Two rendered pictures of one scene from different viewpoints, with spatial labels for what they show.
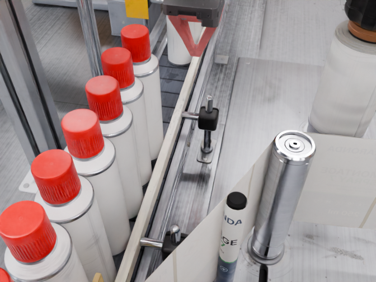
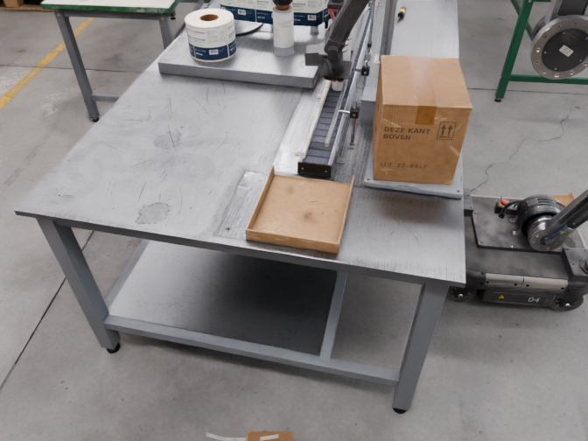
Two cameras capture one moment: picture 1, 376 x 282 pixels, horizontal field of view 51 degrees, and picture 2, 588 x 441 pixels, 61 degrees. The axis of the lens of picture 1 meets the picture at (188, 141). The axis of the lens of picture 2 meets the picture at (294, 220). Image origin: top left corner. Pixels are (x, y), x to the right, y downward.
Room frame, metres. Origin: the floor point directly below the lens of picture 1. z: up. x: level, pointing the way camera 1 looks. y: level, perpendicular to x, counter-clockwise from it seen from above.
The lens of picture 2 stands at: (2.48, -0.13, 1.82)
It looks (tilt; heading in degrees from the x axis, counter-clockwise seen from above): 44 degrees down; 182
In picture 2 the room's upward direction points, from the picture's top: 1 degrees counter-clockwise
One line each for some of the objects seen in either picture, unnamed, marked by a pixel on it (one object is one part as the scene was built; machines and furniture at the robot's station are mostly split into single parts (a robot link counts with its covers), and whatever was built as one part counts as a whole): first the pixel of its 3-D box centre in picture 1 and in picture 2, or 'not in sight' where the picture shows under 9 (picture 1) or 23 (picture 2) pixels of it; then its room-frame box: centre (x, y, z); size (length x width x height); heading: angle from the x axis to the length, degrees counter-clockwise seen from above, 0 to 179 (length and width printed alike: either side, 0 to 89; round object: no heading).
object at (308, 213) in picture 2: not in sight; (303, 206); (1.39, -0.14, 0.85); 0.30 x 0.26 x 0.04; 168
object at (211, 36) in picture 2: not in sight; (211, 34); (0.43, -0.53, 0.95); 0.20 x 0.20 x 0.14
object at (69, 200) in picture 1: (77, 231); not in sight; (0.20, 0.11, 0.98); 0.05 x 0.05 x 0.20
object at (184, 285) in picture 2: not in sight; (301, 151); (0.50, -0.15, 0.40); 2.04 x 1.25 x 0.81; 168
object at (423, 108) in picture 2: not in sight; (416, 119); (1.13, 0.21, 0.99); 0.30 x 0.24 x 0.27; 175
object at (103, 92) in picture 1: (115, 154); not in sight; (0.31, 0.08, 0.98); 0.05 x 0.05 x 0.20
